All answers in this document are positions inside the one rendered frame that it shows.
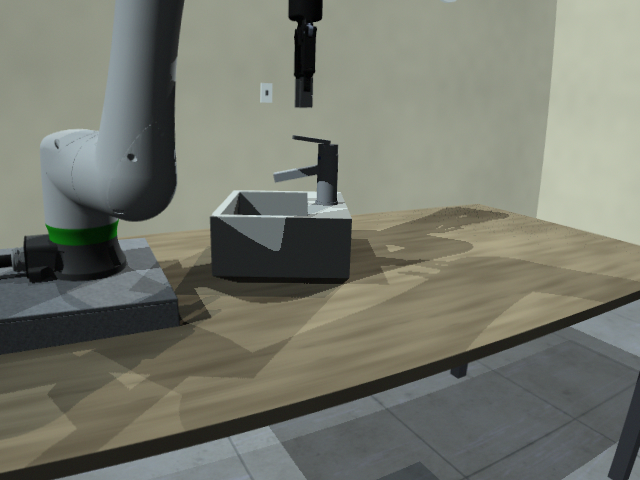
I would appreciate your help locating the dark grey square basin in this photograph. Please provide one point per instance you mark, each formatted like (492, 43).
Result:
(304, 240)

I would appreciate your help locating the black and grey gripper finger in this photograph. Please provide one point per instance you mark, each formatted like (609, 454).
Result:
(297, 68)
(308, 51)

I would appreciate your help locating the black mixer tap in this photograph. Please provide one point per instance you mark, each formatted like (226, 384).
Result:
(326, 171)

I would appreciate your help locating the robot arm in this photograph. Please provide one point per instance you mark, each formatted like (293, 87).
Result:
(127, 170)

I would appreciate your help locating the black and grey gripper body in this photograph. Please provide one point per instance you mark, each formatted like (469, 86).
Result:
(305, 11)

